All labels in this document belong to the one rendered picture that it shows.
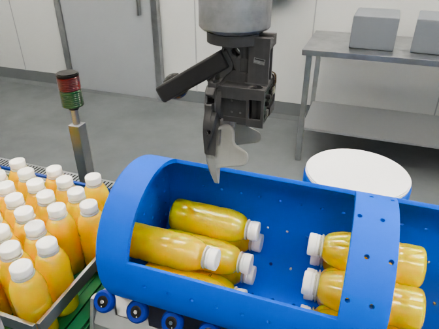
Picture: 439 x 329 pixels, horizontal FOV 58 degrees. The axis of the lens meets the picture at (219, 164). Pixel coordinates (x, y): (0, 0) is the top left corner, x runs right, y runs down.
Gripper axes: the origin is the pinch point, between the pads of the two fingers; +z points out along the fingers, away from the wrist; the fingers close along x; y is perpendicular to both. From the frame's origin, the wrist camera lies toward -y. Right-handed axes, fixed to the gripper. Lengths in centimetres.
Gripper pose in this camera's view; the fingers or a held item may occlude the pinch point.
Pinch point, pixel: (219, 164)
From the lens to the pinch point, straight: 61.2
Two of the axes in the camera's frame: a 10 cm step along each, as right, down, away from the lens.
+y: 9.4, 1.6, -2.9
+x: 3.3, -4.7, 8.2
